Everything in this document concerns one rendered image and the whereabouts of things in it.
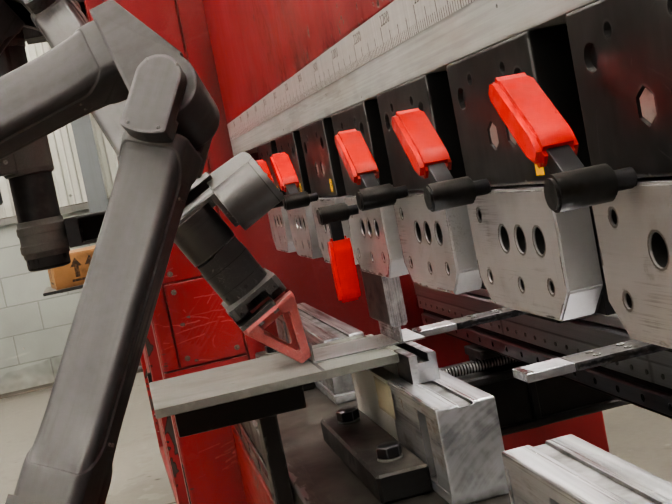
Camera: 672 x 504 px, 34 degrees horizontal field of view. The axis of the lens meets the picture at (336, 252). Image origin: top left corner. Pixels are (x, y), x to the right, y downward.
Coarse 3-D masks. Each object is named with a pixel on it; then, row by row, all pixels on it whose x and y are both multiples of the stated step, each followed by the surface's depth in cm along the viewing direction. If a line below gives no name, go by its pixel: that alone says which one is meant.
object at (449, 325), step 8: (488, 312) 129; (496, 312) 128; (504, 312) 128; (512, 312) 128; (520, 312) 128; (448, 320) 129; (456, 320) 128; (464, 320) 127; (472, 320) 127; (480, 320) 127; (488, 320) 127; (496, 320) 127; (552, 320) 126; (568, 320) 125; (416, 328) 128; (424, 328) 127; (432, 328) 126; (440, 328) 126; (448, 328) 126; (456, 328) 126
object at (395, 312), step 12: (372, 276) 125; (372, 288) 126; (384, 288) 121; (396, 288) 121; (372, 300) 128; (384, 300) 121; (396, 300) 121; (372, 312) 129; (384, 312) 123; (396, 312) 121; (384, 324) 128; (396, 324) 121; (396, 336) 123
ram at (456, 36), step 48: (240, 0) 159; (288, 0) 124; (336, 0) 102; (384, 0) 86; (480, 0) 66; (528, 0) 59; (576, 0) 54; (240, 48) 169; (288, 48) 130; (432, 48) 77; (480, 48) 68; (240, 96) 180; (336, 96) 110; (240, 144) 193
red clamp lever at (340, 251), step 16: (320, 208) 108; (336, 208) 108; (352, 208) 108; (336, 224) 108; (336, 240) 108; (336, 256) 108; (352, 256) 109; (336, 272) 108; (352, 272) 108; (336, 288) 109; (352, 288) 108
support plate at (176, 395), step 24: (360, 336) 133; (264, 360) 130; (288, 360) 126; (336, 360) 120; (360, 360) 117; (384, 360) 117; (168, 384) 126; (192, 384) 123; (216, 384) 120; (240, 384) 117; (264, 384) 114; (288, 384) 115; (168, 408) 113; (192, 408) 113
